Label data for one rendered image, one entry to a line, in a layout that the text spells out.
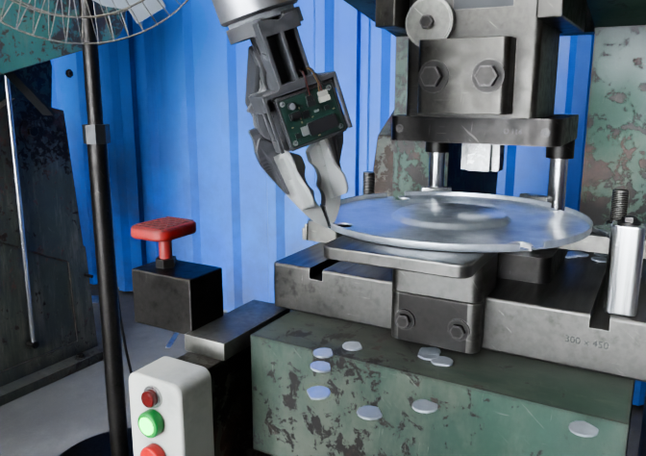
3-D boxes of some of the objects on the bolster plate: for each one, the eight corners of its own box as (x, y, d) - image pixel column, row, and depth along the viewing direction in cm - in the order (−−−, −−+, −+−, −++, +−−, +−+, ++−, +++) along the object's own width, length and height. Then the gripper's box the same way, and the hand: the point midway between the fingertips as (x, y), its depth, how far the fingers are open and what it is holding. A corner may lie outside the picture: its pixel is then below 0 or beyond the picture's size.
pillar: (439, 222, 86) (443, 123, 84) (425, 220, 87) (428, 123, 85) (444, 219, 88) (448, 123, 86) (430, 217, 89) (434, 122, 87)
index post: (635, 317, 58) (646, 220, 56) (602, 313, 59) (610, 217, 58) (637, 309, 60) (647, 215, 59) (605, 304, 62) (613, 212, 60)
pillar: (560, 236, 79) (569, 127, 76) (543, 234, 80) (551, 126, 77) (563, 232, 80) (572, 126, 78) (546, 230, 81) (554, 125, 79)
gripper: (224, 28, 49) (307, 259, 55) (324, -4, 51) (392, 221, 57) (211, 38, 57) (284, 238, 63) (297, 9, 59) (360, 206, 65)
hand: (323, 214), depth 63 cm, fingers closed
